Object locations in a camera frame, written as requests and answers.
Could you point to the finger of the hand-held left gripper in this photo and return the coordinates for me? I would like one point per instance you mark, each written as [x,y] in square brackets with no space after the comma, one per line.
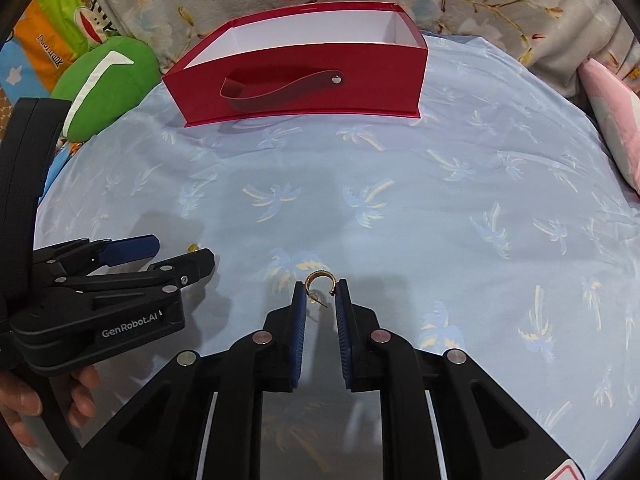
[130,249]
[190,266]

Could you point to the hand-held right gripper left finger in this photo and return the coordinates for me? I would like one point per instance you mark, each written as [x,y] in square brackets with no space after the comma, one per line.
[298,340]

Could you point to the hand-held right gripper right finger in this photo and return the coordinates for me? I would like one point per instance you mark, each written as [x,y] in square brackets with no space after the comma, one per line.
[344,340]

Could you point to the small gold hoop earring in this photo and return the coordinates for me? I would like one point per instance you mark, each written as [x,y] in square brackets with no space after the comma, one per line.
[193,248]

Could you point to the large gold hoop earring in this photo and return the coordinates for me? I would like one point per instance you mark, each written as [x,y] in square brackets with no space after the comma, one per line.
[316,273]

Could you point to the red cardboard box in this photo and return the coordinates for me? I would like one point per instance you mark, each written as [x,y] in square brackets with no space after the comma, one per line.
[300,100]

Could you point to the person's left hand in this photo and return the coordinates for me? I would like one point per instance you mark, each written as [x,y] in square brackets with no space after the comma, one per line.
[82,395]

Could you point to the green pillow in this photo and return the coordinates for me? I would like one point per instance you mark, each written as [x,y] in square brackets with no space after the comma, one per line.
[115,90]

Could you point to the light blue palm print cloth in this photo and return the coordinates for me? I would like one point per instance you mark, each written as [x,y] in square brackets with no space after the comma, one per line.
[400,185]

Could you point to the colourful cartoon cushion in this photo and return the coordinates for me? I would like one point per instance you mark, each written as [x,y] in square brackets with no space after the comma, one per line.
[45,35]

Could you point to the pink pillow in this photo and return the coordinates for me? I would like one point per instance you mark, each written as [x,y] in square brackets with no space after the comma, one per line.
[615,110]

